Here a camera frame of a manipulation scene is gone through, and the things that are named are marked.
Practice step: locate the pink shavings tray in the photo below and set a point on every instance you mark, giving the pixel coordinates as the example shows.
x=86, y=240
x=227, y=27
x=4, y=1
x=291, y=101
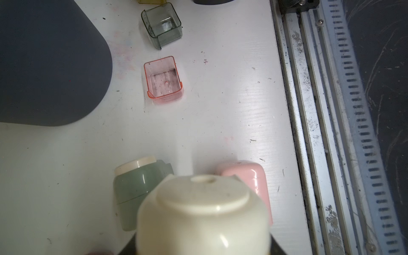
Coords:
x=163, y=81

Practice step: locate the pink sharpener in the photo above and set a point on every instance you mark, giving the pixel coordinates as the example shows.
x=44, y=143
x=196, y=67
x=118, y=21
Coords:
x=252, y=174

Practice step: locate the yellow sharpener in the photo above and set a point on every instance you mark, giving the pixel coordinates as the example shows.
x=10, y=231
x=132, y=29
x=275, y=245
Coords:
x=202, y=215

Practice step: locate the green pencil sharpener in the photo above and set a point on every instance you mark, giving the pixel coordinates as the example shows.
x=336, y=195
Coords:
x=133, y=182

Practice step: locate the clear green-sharpener tray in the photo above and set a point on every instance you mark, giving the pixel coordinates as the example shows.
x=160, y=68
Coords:
x=163, y=25

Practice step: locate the yellow shavings tray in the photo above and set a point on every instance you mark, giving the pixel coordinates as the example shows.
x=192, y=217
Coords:
x=153, y=2

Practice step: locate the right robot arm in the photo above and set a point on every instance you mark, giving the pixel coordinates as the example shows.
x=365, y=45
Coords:
x=294, y=6

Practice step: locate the grey trash bin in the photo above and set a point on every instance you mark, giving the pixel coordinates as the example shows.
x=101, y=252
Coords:
x=56, y=67

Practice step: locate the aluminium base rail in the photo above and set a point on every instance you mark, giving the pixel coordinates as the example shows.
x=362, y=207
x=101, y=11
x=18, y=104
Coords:
x=347, y=195

